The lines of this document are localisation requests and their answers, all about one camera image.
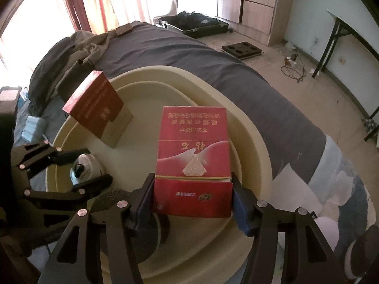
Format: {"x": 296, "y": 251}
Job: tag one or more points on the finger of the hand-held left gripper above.
{"x": 91, "y": 185}
{"x": 74, "y": 156}

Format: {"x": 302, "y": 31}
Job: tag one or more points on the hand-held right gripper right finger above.
{"x": 241, "y": 210}

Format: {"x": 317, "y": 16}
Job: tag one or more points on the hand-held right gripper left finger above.
{"x": 145, "y": 202}

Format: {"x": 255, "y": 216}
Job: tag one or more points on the red and beige cigarette box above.
{"x": 94, "y": 103}

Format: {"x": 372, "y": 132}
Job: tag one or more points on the red cigarette pack diamond print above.
{"x": 192, "y": 153}

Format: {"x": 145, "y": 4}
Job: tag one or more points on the cream plastic basin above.
{"x": 142, "y": 115}

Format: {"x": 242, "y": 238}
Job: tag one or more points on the light blue tissue pack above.
{"x": 34, "y": 127}

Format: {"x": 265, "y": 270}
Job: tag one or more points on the white cloth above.
{"x": 296, "y": 189}

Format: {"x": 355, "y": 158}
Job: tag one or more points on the dark grey clothing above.
{"x": 47, "y": 65}

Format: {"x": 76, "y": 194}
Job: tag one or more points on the beige clothing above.
{"x": 86, "y": 53}

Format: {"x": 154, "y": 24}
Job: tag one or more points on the small brown box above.
{"x": 123, "y": 30}

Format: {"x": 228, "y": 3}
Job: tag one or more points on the bed with grey sheet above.
{"x": 192, "y": 59}

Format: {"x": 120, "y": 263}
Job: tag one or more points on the pink curtain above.
{"x": 86, "y": 6}

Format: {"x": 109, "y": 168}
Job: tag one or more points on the dark basket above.
{"x": 371, "y": 128}

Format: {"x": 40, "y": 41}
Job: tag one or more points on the black foam tray with holes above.
{"x": 241, "y": 50}

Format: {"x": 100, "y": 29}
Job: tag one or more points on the black open suitcase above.
{"x": 192, "y": 23}

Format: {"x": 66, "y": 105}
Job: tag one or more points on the wooden wardrobe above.
{"x": 257, "y": 14}

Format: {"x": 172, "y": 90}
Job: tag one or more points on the black-legged folding table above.
{"x": 334, "y": 35}

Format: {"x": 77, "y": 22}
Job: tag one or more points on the white wall outlet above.
{"x": 316, "y": 41}
{"x": 342, "y": 61}

